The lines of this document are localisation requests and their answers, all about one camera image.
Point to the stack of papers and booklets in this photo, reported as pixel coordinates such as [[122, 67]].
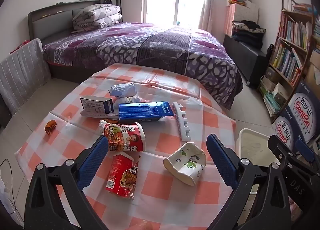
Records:
[[271, 102]]

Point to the large blue carton box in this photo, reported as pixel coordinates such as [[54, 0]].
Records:
[[142, 111]]

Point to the crumpled patterned wrapper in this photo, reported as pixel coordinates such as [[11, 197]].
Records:
[[130, 100]]

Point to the folded patterned quilt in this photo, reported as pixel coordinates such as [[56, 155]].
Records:
[[97, 16]]

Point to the small blue white box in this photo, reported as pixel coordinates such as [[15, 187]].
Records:
[[93, 105]]

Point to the brown cardboard box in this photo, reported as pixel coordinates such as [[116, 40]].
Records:
[[312, 69]]

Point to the white plastic toe separator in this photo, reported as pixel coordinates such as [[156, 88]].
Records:
[[183, 130]]

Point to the bed with purple cover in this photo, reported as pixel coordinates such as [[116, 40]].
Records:
[[150, 44]]

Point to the light curtain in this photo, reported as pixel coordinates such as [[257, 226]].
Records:
[[208, 7]]

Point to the crumpled blue paper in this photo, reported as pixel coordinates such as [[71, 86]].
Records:
[[122, 89]]

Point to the crushed leaf print paper cup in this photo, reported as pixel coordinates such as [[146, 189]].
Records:
[[185, 167]]

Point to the orange white checkered tablecloth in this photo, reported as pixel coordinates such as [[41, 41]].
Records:
[[162, 195]]

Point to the grey striped cloth chair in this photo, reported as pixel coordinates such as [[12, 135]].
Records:
[[22, 69]]

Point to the red white noodle packet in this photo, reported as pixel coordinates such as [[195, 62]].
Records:
[[127, 136]]

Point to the wooden bookshelf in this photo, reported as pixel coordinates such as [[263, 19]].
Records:
[[310, 19]]

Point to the row of slanted books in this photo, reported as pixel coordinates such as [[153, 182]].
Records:
[[287, 62]]

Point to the white plastic trash bin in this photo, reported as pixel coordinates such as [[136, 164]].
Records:
[[252, 145]]

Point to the black storage bench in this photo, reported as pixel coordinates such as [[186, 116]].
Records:
[[246, 57]]

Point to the black bag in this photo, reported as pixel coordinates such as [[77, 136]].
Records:
[[270, 53]]

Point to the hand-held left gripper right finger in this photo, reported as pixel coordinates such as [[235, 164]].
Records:
[[221, 162]]

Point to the dark bed headboard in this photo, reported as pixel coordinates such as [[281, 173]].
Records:
[[50, 22]]

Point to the pile of dark clothes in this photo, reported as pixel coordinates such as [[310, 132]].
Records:
[[247, 32]]

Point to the row of upright books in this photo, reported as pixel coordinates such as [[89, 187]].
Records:
[[295, 31]]

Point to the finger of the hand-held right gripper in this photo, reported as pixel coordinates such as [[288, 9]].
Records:
[[305, 151], [277, 147]]

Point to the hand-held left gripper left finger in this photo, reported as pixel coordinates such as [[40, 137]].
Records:
[[92, 162]]

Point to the blue water carton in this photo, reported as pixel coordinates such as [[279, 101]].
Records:
[[285, 130], [306, 110]]

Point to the tissue box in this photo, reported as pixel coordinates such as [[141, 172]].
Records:
[[280, 91]]

